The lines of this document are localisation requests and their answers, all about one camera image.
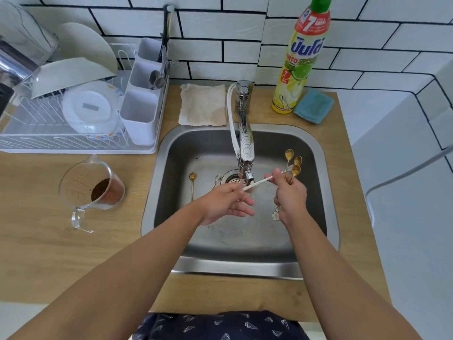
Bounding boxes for grey hose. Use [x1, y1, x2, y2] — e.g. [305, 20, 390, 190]
[365, 145, 453, 224]

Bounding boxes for person's right hand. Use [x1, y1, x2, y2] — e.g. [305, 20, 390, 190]
[265, 168, 308, 228]

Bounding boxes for person's left forearm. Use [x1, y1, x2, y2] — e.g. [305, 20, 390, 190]
[7, 200, 213, 340]

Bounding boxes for brown coffee grounds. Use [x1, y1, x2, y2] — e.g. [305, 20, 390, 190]
[91, 178, 125, 206]

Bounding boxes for clear plastic jug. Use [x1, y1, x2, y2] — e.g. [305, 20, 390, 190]
[0, 0, 59, 85]

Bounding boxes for white wire dish rack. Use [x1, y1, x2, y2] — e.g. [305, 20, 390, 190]
[0, 42, 170, 155]

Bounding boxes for stainless steel sink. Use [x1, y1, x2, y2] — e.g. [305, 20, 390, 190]
[141, 124, 340, 280]

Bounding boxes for person's right forearm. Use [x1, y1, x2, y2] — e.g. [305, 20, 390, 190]
[281, 212, 424, 340]

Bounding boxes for metal sink drain strainer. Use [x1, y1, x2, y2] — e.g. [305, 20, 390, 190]
[221, 170, 248, 187]

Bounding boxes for navy patterned shorts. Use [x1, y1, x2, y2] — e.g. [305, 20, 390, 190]
[133, 311, 312, 340]

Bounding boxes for chrome faucet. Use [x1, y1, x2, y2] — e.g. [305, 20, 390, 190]
[235, 80, 256, 185]

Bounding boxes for white faucet hose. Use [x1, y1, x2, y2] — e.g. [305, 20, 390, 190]
[226, 83, 245, 164]

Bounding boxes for yellow dish soap bottle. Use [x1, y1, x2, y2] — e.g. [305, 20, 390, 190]
[271, 0, 332, 114]

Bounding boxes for white handled spoon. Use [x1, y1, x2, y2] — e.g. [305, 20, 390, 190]
[242, 166, 295, 192]

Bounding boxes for white appliance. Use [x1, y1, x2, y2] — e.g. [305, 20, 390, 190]
[336, 60, 453, 340]

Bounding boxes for white plate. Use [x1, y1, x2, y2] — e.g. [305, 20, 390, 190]
[53, 22, 118, 73]

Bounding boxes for white bowl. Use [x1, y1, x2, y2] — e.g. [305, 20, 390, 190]
[30, 57, 117, 100]

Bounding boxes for blue cloth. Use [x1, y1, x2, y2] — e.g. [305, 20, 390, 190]
[293, 89, 335, 124]

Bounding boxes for beige dish cloth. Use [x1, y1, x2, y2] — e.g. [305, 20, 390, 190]
[178, 84, 228, 127]

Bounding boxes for person's left hand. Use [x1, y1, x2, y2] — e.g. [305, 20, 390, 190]
[197, 183, 255, 226]

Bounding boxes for clear measuring cup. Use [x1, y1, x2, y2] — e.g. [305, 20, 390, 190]
[58, 154, 126, 234]

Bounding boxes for white plastic cutlery holder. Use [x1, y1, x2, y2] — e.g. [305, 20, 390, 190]
[119, 38, 170, 147]

